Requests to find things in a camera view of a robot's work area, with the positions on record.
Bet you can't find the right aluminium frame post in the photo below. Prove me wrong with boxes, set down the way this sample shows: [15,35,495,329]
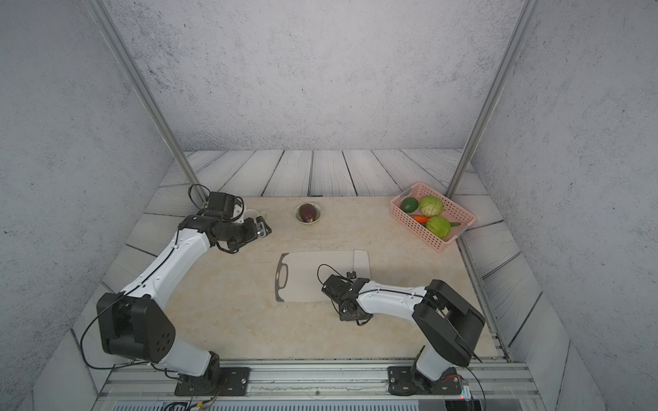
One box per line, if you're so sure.
[447,0,541,198]

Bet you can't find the aluminium frame post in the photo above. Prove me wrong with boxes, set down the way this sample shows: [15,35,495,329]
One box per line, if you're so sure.
[447,0,541,198]
[84,0,206,200]

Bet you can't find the white speckled knife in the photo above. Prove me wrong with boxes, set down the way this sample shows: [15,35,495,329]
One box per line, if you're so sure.
[353,250,371,278]

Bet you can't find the green cabbage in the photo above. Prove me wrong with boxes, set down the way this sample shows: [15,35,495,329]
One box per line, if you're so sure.
[425,216,461,240]
[419,195,444,217]

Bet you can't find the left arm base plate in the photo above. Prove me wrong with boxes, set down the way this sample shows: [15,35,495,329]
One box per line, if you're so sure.
[174,368,251,397]

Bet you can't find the upper green cabbage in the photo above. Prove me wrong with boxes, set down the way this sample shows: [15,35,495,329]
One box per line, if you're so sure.
[419,195,444,217]

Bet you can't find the dark green avocado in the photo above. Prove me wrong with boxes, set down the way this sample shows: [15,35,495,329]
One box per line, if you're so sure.
[400,197,419,214]

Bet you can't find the grey-rimmed white cutting board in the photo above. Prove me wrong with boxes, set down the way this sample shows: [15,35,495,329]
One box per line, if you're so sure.
[274,250,355,303]

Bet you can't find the left aluminium frame post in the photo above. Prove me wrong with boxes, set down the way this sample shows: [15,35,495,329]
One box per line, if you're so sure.
[84,0,206,200]

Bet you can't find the pink plastic basket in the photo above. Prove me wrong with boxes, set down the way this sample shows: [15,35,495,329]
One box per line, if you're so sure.
[390,183,476,252]

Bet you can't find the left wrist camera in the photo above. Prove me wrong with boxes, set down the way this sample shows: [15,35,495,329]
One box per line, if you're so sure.
[206,192,244,222]

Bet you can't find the purple eggplant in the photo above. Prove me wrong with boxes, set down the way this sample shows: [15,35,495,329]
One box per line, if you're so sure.
[298,203,318,223]

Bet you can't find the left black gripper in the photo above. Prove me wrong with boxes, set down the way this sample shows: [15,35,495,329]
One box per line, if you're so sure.
[222,214,272,251]

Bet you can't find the small patterned bowl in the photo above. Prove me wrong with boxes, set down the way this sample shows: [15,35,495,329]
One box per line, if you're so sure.
[294,203,321,224]

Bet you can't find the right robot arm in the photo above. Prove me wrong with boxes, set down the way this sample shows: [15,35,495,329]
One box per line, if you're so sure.
[321,274,485,382]

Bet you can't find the orange carrot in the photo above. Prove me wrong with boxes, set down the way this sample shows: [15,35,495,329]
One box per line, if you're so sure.
[412,215,429,224]

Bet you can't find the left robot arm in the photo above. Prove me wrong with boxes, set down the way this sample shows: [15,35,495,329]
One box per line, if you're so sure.
[97,214,272,381]

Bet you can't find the aluminium mounting rail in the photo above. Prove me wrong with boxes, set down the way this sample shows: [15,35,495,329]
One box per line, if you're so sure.
[93,358,545,410]

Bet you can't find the light green mug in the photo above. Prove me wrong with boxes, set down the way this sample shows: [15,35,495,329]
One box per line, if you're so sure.
[243,208,267,223]

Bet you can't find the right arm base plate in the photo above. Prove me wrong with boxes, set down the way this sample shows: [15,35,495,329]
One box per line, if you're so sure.
[387,366,464,397]

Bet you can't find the lower green cabbage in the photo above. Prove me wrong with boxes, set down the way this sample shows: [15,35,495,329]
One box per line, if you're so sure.
[425,216,461,240]

